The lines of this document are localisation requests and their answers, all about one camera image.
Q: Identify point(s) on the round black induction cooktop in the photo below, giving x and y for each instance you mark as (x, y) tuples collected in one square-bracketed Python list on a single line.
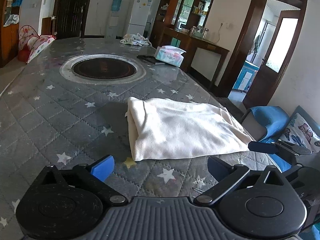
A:
[(102, 69)]

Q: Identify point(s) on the wooden sideboard with shelves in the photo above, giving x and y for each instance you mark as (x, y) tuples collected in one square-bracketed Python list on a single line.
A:
[(181, 23)]

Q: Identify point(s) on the cream white garment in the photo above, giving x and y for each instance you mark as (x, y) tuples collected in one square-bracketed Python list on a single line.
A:
[(166, 129)]

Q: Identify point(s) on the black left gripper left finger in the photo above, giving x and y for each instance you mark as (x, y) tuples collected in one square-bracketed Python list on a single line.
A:
[(66, 204)]

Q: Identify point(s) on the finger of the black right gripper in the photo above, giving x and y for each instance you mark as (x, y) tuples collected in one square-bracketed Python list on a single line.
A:
[(290, 148), (263, 147)]

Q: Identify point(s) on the black flat remote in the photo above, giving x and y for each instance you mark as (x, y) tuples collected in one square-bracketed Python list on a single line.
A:
[(150, 59)]

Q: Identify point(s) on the crumpled patterned cloth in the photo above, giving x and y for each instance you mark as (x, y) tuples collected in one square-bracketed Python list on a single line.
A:
[(135, 40)]

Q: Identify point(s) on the white refrigerator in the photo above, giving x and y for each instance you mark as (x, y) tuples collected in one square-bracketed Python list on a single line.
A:
[(137, 16)]

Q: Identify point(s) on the grey star quilted table cover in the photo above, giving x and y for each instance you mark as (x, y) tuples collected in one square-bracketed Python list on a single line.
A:
[(48, 120)]

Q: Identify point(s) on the blue cushioned chair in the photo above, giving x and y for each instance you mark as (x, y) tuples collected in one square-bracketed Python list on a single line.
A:
[(267, 123)]

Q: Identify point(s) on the butterfly patterned pillow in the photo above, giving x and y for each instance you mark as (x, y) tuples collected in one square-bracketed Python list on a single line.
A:
[(299, 132)]

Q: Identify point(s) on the dark wooden entrance door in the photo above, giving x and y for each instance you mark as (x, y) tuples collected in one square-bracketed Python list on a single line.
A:
[(70, 18)]

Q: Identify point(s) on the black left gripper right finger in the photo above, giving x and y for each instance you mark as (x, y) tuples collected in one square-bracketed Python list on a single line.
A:
[(253, 204)]

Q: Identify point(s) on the polka dot play tent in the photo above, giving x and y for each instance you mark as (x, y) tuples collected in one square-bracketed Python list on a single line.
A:
[(31, 44)]

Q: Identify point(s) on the wooden shelf cabinet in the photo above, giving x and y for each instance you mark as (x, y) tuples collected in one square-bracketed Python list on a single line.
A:
[(10, 17)]

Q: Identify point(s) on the pastel tissue pack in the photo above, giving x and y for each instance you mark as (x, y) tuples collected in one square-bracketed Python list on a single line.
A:
[(170, 55)]

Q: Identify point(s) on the brown door with glass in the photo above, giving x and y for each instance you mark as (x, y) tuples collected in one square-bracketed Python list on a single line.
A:
[(277, 57)]

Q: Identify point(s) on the white water dispenser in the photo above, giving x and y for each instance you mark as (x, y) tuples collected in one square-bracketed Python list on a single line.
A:
[(113, 19)]

